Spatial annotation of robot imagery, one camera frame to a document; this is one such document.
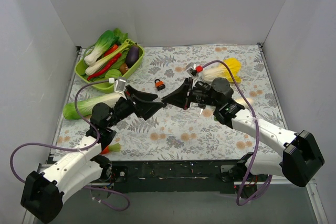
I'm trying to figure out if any black headed key bunch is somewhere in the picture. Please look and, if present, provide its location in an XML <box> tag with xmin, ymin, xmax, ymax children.
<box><xmin>195</xmin><ymin>104</ymin><xmax>206</xmax><ymax>115</ymax></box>

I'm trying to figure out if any green round cabbage toy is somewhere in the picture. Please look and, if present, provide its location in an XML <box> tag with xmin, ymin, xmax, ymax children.
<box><xmin>105</xmin><ymin>69</ymin><xmax>122</xmax><ymax>79</ymax></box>

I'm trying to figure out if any green napa cabbage toy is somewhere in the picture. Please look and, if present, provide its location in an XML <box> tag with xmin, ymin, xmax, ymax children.
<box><xmin>62</xmin><ymin>92</ymin><xmax>121</xmax><ymax>120</ymax></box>

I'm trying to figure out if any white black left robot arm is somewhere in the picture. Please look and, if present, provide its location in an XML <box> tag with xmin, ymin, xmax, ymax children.
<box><xmin>20</xmin><ymin>86</ymin><xmax>166</xmax><ymax>223</ymax></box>

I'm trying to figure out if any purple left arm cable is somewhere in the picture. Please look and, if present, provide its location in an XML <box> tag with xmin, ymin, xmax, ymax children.
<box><xmin>9</xmin><ymin>77</ymin><xmax>131</xmax><ymax>211</ymax></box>

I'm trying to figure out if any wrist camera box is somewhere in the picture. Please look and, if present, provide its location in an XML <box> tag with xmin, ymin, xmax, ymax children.
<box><xmin>113</xmin><ymin>77</ymin><xmax>127</xmax><ymax>97</ymax></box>
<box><xmin>186</xmin><ymin>63</ymin><xmax>203</xmax><ymax>78</ymax></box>

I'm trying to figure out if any green plastic tray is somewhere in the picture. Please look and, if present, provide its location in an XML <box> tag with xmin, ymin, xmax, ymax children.
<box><xmin>75</xmin><ymin>42</ymin><xmax>145</xmax><ymax>93</ymax></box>

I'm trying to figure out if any orange carrot toy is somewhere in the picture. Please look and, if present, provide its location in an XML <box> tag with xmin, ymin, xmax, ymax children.
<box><xmin>100</xmin><ymin>143</ymin><xmax>121</xmax><ymax>154</ymax></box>

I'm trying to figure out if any red chili pepper toy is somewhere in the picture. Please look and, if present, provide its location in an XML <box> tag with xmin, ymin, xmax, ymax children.
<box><xmin>87</xmin><ymin>46</ymin><xmax>123</xmax><ymax>81</ymax></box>

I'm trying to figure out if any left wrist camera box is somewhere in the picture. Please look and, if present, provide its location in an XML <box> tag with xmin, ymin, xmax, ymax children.
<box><xmin>113</xmin><ymin>77</ymin><xmax>127</xmax><ymax>97</ymax></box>

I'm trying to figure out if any white radish toy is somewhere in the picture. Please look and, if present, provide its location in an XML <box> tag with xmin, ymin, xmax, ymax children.
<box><xmin>235</xmin><ymin>98</ymin><xmax>254</xmax><ymax>109</ymax></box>

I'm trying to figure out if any green bok choy toy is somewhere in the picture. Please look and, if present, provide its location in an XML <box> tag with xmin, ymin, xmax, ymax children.
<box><xmin>84</xmin><ymin>30</ymin><xmax>119</xmax><ymax>66</ymax></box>

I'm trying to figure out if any floral patterned table mat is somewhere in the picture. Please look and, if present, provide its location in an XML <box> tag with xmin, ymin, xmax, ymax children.
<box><xmin>51</xmin><ymin>44</ymin><xmax>295</xmax><ymax>161</ymax></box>

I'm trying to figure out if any orange black padlock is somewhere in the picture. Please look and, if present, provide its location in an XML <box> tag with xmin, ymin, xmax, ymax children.
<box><xmin>154</xmin><ymin>79</ymin><xmax>166</xmax><ymax>91</ymax></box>

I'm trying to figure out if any brown kiwi toy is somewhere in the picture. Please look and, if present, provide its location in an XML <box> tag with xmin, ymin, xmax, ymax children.
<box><xmin>119</xmin><ymin>63</ymin><xmax>129</xmax><ymax>75</ymax></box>

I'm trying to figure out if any purple eggplant toy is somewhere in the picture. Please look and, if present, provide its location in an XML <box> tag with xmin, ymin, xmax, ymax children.
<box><xmin>125</xmin><ymin>44</ymin><xmax>139</xmax><ymax>68</ymax></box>

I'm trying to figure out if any yellow napa cabbage toy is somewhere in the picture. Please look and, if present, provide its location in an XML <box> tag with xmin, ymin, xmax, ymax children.
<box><xmin>201</xmin><ymin>58</ymin><xmax>241</xmax><ymax>83</ymax></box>

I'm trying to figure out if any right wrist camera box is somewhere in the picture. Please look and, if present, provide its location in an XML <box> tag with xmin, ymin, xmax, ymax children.
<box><xmin>186</xmin><ymin>63</ymin><xmax>203</xmax><ymax>78</ymax></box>

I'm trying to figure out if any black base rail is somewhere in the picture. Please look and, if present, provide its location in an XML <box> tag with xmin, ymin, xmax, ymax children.
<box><xmin>93</xmin><ymin>159</ymin><xmax>247</xmax><ymax>194</ymax></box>

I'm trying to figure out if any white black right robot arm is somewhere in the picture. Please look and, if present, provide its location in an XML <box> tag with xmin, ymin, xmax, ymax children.
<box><xmin>162</xmin><ymin>78</ymin><xmax>325</xmax><ymax>187</ymax></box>

